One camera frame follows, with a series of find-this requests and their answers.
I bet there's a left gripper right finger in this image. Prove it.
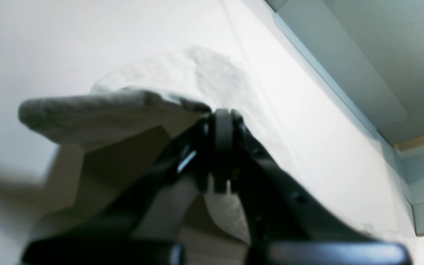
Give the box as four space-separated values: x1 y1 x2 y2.
231 110 413 265

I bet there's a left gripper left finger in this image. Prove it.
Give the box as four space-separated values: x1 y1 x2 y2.
22 109 233 265

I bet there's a beige t-shirt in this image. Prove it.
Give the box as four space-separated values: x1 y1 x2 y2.
18 46 290 265

